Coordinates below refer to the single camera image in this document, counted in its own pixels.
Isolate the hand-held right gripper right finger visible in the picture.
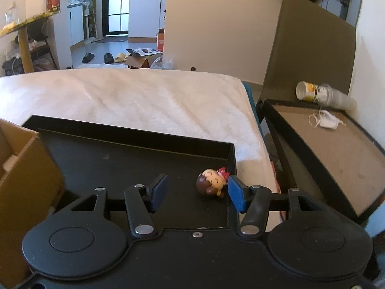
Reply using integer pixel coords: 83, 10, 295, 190
227, 175, 329, 238

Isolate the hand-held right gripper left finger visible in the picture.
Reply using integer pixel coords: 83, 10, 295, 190
63, 173, 169, 238

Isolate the brown-haired doll figure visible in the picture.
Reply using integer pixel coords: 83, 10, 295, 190
196, 167, 231, 199

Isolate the black tray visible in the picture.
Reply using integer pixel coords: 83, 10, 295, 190
22, 114, 239, 230

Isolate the brown cardboard box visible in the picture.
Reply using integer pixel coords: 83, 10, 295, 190
0, 117, 66, 288

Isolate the orange patterned cloth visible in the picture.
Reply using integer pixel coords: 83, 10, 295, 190
269, 157, 285, 195

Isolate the white fluffy blanket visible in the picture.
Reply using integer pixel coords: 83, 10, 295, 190
0, 68, 283, 222

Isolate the large black-edged cardboard box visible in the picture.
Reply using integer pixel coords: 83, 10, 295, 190
256, 98, 385, 227

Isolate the white face mask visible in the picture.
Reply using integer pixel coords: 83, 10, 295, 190
308, 110, 347, 131

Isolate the clear plastic bag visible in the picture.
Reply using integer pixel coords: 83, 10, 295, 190
150, 57, 175, 71

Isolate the open cardboard box on floor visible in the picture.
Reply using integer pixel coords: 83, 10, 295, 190
124, 48, 163, 69

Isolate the brown upright board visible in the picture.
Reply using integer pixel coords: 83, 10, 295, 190
262, 0, 357, 103

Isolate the white kitchen counter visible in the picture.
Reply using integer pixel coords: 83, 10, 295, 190
128, 0, 168, 43

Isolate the white low cabinet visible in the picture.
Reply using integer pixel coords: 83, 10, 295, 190
67, 3, 85, 49

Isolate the cluttered dark shelf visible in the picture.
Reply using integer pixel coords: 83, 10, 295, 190
2, 33, 59, 76

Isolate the black framed glass door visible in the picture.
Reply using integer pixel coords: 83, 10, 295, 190
102, 0, 135, 37

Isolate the round table with wooden leg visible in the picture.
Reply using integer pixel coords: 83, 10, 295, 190
0, 10, 59, 74

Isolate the white standing fan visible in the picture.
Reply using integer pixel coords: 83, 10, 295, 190
81, 0, 94, 44

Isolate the glass jar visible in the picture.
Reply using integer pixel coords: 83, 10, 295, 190
5, 4, 20, 26

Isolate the metal door handle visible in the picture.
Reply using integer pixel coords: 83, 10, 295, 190
338, 0, 353, 22

